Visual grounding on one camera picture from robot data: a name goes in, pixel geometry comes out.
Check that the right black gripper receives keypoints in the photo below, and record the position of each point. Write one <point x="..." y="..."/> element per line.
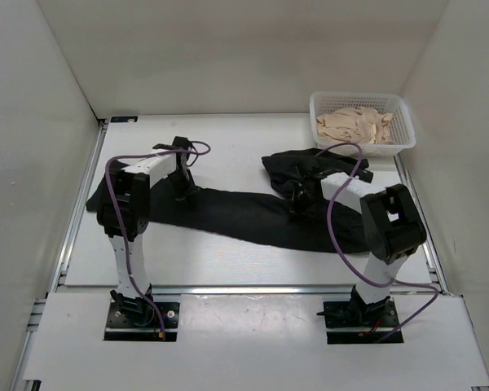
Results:
<point x="297" y="211"/>

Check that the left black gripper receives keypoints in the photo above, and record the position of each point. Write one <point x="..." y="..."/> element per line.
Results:
<point x="189" y="193"/>

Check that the black trousers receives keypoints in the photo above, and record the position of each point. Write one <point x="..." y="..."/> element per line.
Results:
<point x="258" y="218"/>

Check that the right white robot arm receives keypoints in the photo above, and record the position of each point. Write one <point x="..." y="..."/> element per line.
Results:
<point x="392" y="227"/>

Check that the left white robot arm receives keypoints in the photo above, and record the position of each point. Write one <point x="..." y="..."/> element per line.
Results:
<point x="124" y="214"/>

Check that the beige trousers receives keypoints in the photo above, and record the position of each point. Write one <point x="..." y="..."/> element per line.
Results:
<point x="356" y="125"/>

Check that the white plastic basket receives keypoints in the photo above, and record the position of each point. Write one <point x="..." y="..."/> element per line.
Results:
<point x="401" y="128"/>

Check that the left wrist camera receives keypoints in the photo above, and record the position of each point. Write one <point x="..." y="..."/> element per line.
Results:
<point x="179" y="143"/>

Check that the black corner bracket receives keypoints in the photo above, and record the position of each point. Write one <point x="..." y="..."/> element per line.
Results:
<point x="124" y="119"/>

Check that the left aluminium frame rail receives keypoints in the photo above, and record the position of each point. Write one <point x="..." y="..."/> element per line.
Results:
<point x="66" y="249"/>

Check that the aluminium frame rail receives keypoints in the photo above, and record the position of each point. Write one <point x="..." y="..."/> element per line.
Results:
<point x="66" y="249"/>
<point x="429" y="248"/>

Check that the front aluminium rail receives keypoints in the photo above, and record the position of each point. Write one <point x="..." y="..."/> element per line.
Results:
<point x="244" y="289"/>

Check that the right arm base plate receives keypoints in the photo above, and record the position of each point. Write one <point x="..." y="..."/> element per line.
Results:
<point x="345" y="325"/>

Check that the right aluminium frame rail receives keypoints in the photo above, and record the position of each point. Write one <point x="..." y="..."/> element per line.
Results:
<point x="429" y="248"/>

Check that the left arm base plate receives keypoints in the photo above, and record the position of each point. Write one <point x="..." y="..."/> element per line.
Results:
<point x="122" y="322"/>

